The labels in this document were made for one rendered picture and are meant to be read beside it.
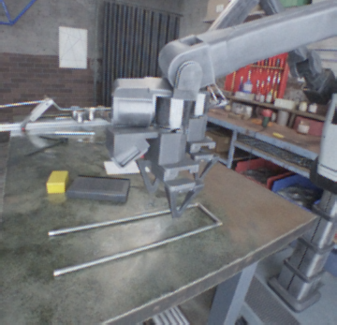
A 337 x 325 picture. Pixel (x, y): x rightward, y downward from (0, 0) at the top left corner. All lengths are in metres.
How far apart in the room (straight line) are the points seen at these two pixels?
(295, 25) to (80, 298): 0.53
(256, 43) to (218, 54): 0.06
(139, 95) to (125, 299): 0.32
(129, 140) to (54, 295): 0.27
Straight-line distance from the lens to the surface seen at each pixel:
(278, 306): 1.34
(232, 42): 0.35
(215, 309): 1.07
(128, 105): 0.35
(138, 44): 3.99
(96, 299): 0.43
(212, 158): 0.51
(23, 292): 0.46
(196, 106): 0.51
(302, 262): 1.25
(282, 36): 0.40
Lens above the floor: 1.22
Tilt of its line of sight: 20 degrees down
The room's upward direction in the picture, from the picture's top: 6 degrees clockwise
